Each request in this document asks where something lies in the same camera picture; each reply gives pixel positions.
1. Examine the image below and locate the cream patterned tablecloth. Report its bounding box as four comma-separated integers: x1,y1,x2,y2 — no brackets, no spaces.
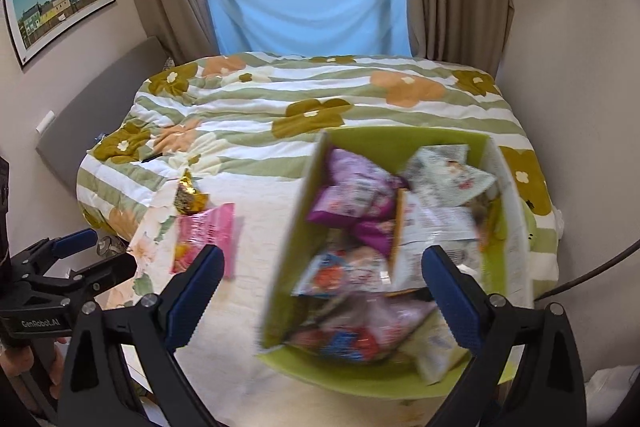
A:
127,202,516,427

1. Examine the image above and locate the small purple snack packet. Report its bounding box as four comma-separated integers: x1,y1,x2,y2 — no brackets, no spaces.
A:
306,148,407,254

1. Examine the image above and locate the gold and brown snack packet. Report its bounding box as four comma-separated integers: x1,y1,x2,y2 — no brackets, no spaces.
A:
174,168,210,215

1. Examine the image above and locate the white cloth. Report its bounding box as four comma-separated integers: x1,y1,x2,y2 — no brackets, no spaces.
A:
584,364,640,427

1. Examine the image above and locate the framed picture of houses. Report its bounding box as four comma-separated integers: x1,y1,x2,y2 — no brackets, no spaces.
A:
2,0,118,70

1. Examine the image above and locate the green striped floral blanket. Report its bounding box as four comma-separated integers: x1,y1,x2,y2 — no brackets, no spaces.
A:
75,51,561,308

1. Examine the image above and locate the pale grey printed snack packet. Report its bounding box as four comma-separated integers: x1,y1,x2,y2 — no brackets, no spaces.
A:
402,144,497,208

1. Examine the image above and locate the black cable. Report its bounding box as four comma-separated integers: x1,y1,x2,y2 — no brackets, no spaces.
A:
532,237,640,303

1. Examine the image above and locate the light blue cloth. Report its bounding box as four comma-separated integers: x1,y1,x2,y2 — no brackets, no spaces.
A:
204,0,413,58

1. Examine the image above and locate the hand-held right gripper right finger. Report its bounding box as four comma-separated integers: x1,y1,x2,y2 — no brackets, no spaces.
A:
421,246,588,427

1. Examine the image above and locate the green cardboard box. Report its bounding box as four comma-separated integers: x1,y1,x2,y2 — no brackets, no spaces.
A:
257,127,533,400

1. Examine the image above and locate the person's left hand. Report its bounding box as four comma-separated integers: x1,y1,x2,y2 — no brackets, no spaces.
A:
0,337,66,385

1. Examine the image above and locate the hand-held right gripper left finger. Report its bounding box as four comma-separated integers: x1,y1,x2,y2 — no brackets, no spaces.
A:
57,244,226,427

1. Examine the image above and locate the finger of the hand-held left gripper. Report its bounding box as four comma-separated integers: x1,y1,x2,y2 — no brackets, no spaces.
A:
10,228,99,280
30,252,138,303

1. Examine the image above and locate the pink snack packet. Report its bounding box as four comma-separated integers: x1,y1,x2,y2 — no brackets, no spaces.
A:
171,202,237,280

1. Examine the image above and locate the grey padded headboard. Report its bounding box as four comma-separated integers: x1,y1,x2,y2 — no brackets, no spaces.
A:
35,36,173,192

